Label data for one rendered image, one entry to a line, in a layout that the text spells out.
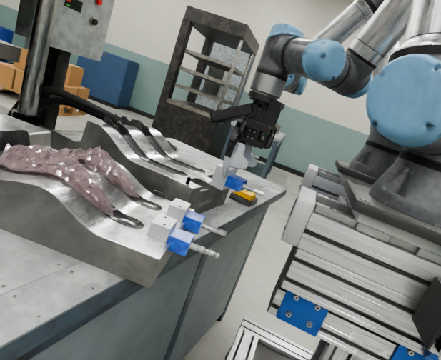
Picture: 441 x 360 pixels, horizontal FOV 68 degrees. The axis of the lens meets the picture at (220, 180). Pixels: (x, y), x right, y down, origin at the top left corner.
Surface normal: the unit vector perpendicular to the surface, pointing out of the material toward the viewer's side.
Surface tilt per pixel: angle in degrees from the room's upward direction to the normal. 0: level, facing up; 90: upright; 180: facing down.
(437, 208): 72
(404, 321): 90
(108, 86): 90
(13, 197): 90
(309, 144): 90
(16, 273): 0
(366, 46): 98
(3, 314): 0
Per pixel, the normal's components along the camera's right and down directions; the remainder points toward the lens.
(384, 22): -0.58, 0.16
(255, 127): -0.40, 0.11
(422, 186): -0.39, -0.23
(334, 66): 0.54, 0.39
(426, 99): -0.80, 0.02
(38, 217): -0.14, 0.21
